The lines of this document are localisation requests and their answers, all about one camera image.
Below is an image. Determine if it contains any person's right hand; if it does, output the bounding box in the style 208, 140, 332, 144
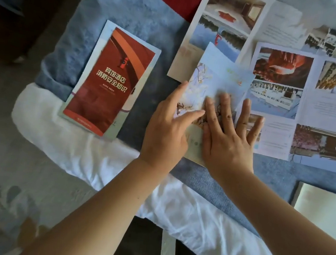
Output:
195, 91, 267, 187

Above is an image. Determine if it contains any person's left hand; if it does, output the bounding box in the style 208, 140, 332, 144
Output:
138, 76, 209, 177

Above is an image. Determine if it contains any blossom tree brochure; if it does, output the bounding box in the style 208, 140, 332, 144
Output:
169, 39, 259, 172

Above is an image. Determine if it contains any brown jar cover brochure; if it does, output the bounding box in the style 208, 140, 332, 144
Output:
230, 40, 336, 175

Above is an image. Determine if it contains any purple crab picture brochure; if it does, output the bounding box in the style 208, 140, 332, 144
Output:
56, 16, 164, 145

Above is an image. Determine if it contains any pale green leaflet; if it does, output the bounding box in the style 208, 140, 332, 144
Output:
287, 181, 336, 247

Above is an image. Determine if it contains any red monument cover brochure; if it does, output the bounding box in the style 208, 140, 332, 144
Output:
166, 0, 336, 99

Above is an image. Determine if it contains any person's left forearm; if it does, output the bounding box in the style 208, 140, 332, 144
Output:
20, 146, 171, 255

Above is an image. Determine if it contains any person's right forearm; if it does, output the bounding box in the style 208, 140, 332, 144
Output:
211, 167, 336, 255

